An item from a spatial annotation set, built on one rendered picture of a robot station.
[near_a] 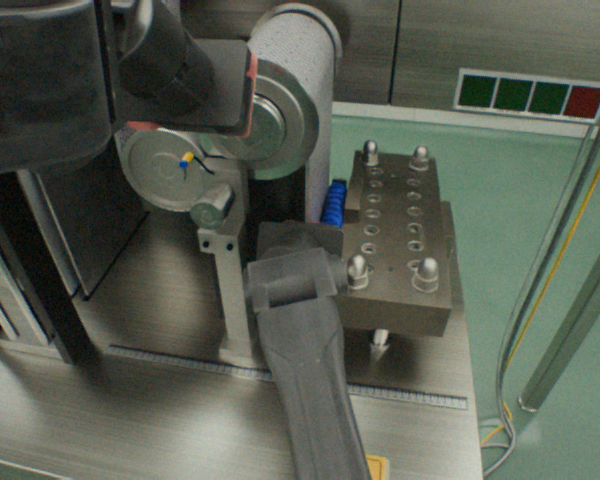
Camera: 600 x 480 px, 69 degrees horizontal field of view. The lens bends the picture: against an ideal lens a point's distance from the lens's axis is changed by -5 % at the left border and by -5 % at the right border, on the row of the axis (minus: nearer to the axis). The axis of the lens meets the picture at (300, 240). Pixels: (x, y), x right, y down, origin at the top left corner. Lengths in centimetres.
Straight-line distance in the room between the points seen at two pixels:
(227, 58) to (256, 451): 47
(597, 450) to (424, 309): 135
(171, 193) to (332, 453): 42
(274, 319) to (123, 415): 39
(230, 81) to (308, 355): 21
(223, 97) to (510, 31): 58
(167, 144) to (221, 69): 24
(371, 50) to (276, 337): 59
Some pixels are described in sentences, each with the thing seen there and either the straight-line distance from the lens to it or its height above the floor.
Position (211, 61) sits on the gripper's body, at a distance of 37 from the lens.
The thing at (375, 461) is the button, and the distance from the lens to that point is 61.
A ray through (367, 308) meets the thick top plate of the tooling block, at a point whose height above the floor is 101.
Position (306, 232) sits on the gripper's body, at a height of 114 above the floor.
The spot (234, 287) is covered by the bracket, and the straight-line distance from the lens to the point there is 64.
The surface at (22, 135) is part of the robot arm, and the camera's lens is 23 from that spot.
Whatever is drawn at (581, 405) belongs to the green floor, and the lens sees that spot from 198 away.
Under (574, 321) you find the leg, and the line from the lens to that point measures 152.
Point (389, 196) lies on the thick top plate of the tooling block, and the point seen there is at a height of 103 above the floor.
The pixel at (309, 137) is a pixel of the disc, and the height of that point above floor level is 124.
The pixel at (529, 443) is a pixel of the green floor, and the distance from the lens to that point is 181.
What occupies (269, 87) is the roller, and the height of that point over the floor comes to 130.
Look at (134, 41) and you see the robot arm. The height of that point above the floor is 141.
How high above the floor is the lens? 148
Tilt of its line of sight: 40 degrees down
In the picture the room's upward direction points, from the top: straight up
